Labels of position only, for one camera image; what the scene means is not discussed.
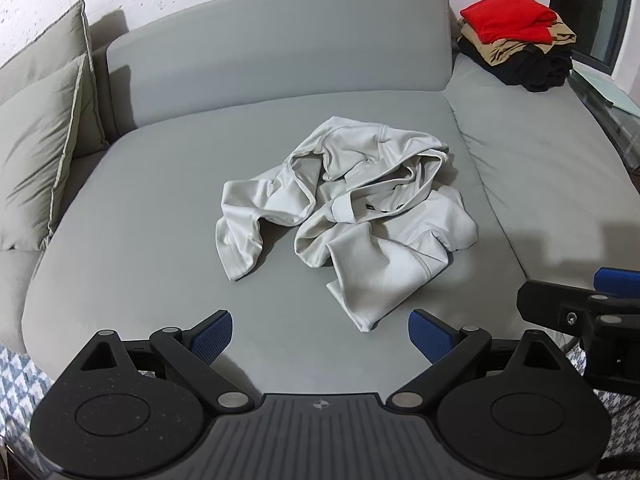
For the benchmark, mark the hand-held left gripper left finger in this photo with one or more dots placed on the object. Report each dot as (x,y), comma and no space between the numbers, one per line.
(216,336)

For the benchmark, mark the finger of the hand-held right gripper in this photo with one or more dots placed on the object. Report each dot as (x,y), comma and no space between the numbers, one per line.
(619,280)
(545,305)

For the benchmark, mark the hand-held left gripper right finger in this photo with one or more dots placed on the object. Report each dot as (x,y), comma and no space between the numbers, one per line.
(429,336)

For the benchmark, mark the white t-shirt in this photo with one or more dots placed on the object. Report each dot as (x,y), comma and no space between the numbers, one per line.
(380,260)

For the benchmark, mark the grey sofa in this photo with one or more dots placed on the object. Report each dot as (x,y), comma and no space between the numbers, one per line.
(150,260)

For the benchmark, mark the glass side table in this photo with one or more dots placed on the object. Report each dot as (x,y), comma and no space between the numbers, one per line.
(605,95)

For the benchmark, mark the houndstooth patterned rug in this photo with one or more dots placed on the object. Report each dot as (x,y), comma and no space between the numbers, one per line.
(20,385)

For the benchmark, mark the black folded garment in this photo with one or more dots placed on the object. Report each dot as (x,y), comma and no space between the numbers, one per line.
(535,67)

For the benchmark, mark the small beige cushion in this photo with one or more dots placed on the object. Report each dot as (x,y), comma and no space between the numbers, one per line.
(35,160)

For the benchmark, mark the tan folded garment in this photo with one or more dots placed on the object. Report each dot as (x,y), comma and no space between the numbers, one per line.
(505,50)

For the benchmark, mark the red folded garment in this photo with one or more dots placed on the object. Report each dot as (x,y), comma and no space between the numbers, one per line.
(500,15)

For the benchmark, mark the large beige cushion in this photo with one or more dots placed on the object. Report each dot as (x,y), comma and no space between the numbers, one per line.
(55,40)

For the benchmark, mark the dark window frame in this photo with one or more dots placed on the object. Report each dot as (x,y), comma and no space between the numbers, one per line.
(585,5)

